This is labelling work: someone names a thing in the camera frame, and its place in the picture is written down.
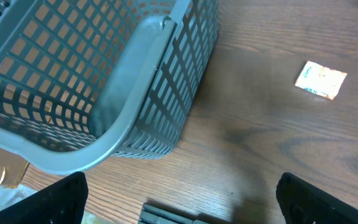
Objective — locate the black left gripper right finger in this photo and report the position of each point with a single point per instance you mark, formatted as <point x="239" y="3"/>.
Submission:
<point x="303" y="203"/>

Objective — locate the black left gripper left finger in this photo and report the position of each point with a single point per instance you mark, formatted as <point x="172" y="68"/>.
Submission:
<point x="61" y="202"/>

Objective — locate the grey plastic basket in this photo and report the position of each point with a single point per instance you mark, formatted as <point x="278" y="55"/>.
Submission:
<point x="83" y="80"/>

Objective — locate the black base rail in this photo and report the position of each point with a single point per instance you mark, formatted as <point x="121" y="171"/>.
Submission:
<point x="154" y="215"/>

